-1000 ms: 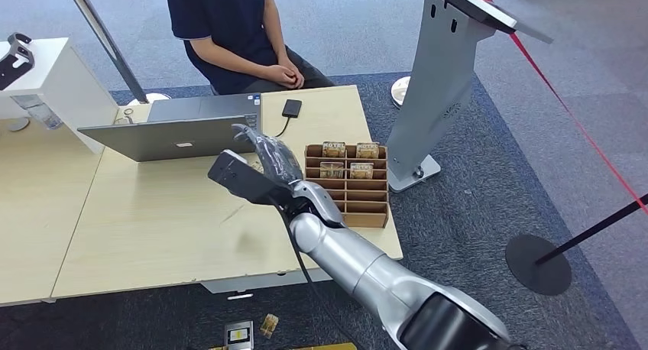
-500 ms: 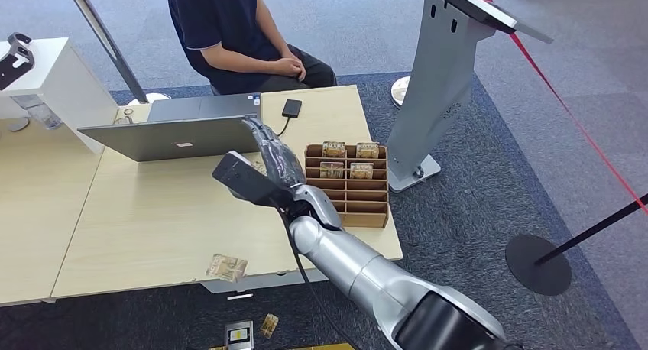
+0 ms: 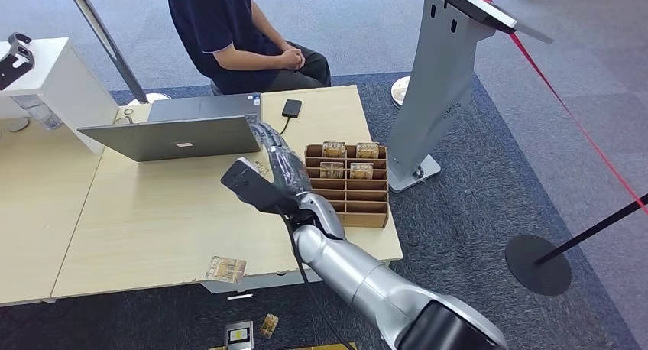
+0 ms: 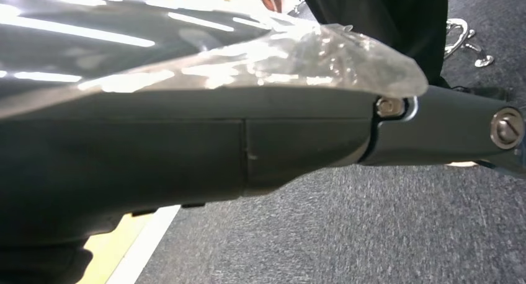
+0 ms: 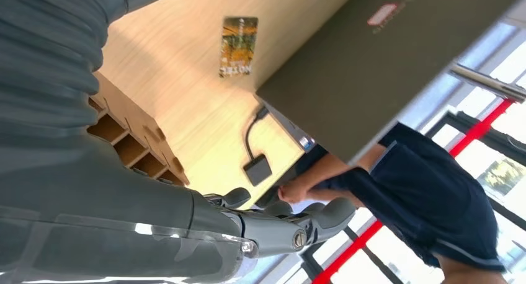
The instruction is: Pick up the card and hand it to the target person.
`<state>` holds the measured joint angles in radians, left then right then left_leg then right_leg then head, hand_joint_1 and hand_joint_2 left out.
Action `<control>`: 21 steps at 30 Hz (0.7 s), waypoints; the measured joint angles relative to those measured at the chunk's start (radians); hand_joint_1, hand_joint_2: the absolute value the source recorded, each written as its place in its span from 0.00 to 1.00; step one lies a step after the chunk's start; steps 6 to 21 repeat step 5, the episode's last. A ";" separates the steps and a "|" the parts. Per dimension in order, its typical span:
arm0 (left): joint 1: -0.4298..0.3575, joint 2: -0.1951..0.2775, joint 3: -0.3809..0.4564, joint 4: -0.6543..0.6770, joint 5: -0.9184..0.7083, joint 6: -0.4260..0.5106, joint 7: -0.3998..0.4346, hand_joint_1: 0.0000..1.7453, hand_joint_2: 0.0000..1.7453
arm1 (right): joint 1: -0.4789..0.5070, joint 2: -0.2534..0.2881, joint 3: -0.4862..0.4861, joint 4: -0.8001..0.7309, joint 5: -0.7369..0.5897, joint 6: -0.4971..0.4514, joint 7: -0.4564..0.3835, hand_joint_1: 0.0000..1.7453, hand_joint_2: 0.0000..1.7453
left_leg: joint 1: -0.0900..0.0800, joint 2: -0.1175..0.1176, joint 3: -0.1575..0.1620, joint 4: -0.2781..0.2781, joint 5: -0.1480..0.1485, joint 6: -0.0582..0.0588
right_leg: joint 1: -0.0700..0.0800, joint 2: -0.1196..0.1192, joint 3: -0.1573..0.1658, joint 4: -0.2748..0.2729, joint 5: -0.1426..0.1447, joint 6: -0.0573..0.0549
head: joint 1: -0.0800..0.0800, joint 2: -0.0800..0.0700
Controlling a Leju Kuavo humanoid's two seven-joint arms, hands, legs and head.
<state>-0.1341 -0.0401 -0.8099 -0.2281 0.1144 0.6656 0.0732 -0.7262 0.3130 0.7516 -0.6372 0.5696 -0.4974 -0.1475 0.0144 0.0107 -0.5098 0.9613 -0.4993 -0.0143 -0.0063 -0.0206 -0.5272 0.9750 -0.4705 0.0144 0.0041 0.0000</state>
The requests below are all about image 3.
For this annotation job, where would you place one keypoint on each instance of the person's left hand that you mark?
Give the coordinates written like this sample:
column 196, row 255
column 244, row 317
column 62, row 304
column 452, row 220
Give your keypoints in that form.
column 296, row 53

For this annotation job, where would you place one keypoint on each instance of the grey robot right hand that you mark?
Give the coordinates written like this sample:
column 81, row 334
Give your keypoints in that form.
column 287, row 168

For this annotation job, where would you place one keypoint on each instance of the person's right hand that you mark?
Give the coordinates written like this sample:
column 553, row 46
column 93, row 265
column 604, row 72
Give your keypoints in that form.
column 288, row 61

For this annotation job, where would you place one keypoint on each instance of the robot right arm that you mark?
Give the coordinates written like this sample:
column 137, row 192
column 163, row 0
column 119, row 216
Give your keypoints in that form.
column 374, row 287

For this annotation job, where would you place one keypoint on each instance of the person's left forearm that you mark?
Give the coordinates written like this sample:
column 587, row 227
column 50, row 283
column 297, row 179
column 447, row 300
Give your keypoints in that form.
column 268, row 26

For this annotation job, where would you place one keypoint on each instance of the person's right forearm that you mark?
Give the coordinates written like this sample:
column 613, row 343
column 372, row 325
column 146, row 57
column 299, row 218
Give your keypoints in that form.
column 248, row 60

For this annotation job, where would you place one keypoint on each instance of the black card reader box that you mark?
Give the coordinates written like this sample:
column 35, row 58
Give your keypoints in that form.
column 292, row 108

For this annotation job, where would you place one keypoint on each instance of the person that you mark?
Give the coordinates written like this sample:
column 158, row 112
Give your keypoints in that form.
column 222, row 29

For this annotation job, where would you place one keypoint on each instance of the wooden slotted card holder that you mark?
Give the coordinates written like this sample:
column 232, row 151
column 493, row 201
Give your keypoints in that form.
column 357, row 206

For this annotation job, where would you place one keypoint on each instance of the stool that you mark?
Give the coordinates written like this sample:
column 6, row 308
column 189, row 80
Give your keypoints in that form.
column 216, row 88

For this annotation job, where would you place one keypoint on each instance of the white round stanchion base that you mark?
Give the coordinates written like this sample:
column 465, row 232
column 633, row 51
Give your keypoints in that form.
column 400, row 90

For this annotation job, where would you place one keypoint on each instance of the silver laptop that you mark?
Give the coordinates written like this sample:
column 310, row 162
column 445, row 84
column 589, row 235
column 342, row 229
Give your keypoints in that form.
column 172, row 137

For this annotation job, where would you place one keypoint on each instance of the grey kiosk stand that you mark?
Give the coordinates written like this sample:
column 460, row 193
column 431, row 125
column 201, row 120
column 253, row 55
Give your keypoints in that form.
column 435, row 84

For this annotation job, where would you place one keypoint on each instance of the grey device with screen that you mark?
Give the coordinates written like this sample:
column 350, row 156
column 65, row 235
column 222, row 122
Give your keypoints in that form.
column 239, row 336

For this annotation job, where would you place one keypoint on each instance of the yellow strip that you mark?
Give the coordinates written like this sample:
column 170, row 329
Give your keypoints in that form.
column 324, row 346

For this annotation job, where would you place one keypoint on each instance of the silver pole with round base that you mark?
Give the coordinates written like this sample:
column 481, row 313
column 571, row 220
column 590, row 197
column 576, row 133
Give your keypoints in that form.
column 104, row 39

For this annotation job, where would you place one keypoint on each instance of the white cabinet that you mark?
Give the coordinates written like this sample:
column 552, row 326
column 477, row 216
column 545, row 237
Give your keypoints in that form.
column 60, row 84

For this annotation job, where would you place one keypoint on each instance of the clear plastic holder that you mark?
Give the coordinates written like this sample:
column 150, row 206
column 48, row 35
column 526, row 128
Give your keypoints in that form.
column 40, row 112

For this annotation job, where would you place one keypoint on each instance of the black stanchion with round base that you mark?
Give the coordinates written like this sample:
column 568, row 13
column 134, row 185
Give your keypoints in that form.
column 537, row 264

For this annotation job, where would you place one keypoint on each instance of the grey round disc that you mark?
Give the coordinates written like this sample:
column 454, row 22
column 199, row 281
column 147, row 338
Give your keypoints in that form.
column 18, row 124

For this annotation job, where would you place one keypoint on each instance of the red barrier belt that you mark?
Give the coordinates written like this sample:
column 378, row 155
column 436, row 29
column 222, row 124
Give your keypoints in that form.
column 582, row 127

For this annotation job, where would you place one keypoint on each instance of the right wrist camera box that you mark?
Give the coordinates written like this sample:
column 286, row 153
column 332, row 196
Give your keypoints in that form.
column 250, row 185

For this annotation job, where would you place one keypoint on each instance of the black metal bracket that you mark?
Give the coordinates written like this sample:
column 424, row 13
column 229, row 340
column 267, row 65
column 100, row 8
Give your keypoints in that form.
column 15, row 59

